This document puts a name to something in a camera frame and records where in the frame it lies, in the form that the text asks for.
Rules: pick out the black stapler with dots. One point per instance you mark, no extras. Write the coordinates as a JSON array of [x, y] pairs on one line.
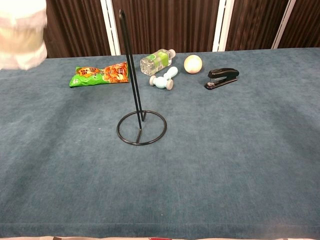
[[222, 76]]

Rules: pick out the blue table cloth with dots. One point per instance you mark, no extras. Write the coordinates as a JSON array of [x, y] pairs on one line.
[[200, 162]]

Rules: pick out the white partition frame post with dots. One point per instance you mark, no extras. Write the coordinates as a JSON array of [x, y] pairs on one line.
[[110, 27], [223, 25], [283, 25]]

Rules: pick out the clear bottle green label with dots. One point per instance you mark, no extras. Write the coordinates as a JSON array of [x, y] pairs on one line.
[[156, 61]]

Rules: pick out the green orange snack bag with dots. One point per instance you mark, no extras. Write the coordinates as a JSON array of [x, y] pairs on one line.
[[100, 75]]

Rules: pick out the cream coloured ball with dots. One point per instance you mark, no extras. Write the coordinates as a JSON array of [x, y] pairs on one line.
[[193, 64]]

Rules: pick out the dark brown curtain panel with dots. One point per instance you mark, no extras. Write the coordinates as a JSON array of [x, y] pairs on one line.
[[305, 23], [255, 25], [170, 25], [77, 27]]

